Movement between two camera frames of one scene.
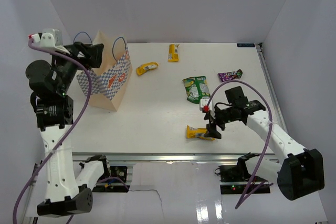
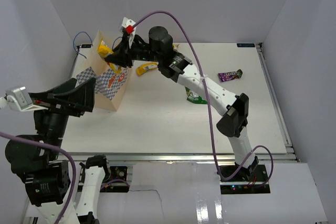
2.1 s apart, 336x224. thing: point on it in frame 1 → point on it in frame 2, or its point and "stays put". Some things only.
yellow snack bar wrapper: x=193 y=132 → x=104 y=50
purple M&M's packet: x=227 y=76 stays put
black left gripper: x=92 y=53 → x=69 y=101
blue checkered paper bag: x=106 y=82 stays put
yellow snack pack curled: x=143 y=68 stays put
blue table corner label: x=245 y=45 stays put
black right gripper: x=212 y=128 → x=125 y=57
